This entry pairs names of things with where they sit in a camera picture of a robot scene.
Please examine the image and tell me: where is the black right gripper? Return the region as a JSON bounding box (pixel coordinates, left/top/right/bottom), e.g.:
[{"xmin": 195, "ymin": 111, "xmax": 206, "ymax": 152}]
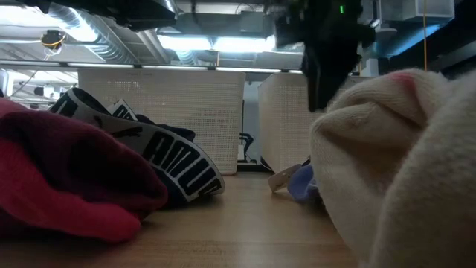
[{"xmin": 274, "ymin": 0, "xmax": 376, "ymax": 112}]

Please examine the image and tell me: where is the cream red-striped sock pair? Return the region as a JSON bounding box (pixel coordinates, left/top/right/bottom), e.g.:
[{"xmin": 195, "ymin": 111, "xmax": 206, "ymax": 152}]
[{"xmin": 310, "ymin": 68, "xmax": 476, "ymax": 268}]

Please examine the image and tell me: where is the navy underwear white lettered waistband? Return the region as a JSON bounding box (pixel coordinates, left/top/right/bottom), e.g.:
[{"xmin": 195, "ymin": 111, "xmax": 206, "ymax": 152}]
[{"xmin": 50, "ymin": 87, "xmax": 226, "ymax": 208}]

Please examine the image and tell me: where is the white perforated plastic bin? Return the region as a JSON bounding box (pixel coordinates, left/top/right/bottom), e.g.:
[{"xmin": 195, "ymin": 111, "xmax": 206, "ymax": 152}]
[
  {"xmin": 257, "ymin": 72, "xmax": 373, "ymax": 174},
  {"xmin": 77, "ymin": 68, "xmax": 247, "ymax": 176}
]

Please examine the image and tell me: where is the grey ceiling ventilation box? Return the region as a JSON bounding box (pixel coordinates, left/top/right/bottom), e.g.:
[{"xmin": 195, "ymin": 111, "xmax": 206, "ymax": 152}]
[{"xmin": 239, "ymin": 10, "xmax": 276, "ymax": 36}]

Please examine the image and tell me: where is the purple sock with white tag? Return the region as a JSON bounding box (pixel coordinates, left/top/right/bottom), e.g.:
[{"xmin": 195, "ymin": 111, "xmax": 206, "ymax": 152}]
[{"xmin": 267, "ymin": 158, "xmax": 321, "ymax": 204}]

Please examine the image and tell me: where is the white ceiling unit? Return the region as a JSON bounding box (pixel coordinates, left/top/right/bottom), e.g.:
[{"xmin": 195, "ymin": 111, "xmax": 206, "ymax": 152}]
[{"xmin": 379, "ymin": 0, "xmax": 455, "ymax": 22}]

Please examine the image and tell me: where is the horizontal metal bar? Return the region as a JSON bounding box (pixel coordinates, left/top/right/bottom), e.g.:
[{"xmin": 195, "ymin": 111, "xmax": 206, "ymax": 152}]
[{"xmin": 0, "ymin": 59, "xmax": 304, "ymax": 74}]

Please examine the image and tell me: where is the maroon and red sock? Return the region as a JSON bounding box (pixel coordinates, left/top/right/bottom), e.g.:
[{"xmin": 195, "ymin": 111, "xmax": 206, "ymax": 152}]
[{"xmin": 0, "ymin": 98, "xmax": 169, "ymax": 243}]

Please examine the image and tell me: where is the black overhead frame beam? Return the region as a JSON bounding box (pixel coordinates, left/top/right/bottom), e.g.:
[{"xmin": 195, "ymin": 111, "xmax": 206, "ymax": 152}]
[{"xmin": 386, "ymin": 20, "xmax": 476, "ymax": 79}]

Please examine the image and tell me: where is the silver spiral air duct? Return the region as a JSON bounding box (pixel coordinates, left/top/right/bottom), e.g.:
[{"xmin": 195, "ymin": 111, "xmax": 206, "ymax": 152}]
[
  {"xmin": 161, "ymin": 0, "xmax": 180, "ymax": 16},
  {"xmin": 48, "ymin": 3, "xmax": 144, "ymax": 65}
]

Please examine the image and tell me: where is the black yellow ceiling cable reel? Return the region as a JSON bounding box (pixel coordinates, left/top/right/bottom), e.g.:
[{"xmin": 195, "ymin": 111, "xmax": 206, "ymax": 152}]
[{"xmin": 39, "ymin": 29, "xmax": 67, "ymax": 51}]

